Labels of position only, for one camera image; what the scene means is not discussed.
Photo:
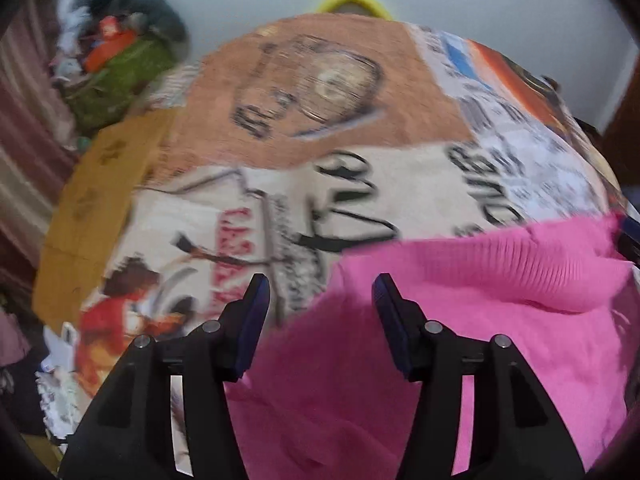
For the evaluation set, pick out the brown wooden door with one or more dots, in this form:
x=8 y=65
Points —
x=627 y=125

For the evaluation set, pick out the pink knit cardigan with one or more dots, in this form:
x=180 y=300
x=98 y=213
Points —
x=475 y=340

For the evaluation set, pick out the dark cloth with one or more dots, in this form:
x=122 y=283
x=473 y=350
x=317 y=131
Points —
x=20 y=375

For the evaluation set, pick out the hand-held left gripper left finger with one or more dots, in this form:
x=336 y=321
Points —
x=252 y=320

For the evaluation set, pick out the striped curtain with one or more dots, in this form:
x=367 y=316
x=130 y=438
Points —
x=25 y=160

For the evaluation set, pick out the orange flat box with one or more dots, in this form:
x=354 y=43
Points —
x=107 y=52

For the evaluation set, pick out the pile of clothes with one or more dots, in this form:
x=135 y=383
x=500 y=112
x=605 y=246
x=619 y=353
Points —
x=82 y=20

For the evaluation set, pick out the pile of papers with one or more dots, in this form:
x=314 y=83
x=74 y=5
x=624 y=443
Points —
x=55 y=385

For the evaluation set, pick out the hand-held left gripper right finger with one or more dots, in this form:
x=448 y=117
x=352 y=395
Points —
x=395 y=325

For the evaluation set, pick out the bamboo lap desk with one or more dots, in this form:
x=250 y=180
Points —
x=100 y=200

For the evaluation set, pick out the printed bed sheet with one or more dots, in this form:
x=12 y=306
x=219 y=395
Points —
x=350 y=170

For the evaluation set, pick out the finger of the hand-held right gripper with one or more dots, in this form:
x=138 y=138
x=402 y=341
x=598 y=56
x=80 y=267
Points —
x=629 y=246

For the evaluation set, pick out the small red box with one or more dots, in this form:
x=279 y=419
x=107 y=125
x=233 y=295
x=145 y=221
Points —
x=110 y=26

